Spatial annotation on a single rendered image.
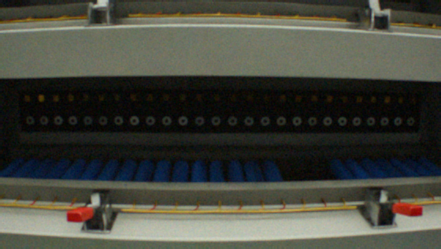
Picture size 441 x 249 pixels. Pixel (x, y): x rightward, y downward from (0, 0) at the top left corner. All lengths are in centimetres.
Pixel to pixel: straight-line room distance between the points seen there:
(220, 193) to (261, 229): 6
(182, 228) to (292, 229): 10
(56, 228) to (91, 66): 15
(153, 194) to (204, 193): 5
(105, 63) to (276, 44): 15
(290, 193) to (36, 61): 27
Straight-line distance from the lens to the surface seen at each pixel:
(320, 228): 40
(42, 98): 56
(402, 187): 46
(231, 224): 40
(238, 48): 38
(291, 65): 39
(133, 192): 42
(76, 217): 33
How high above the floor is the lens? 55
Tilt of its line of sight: 4 degrees up
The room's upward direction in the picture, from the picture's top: straight up
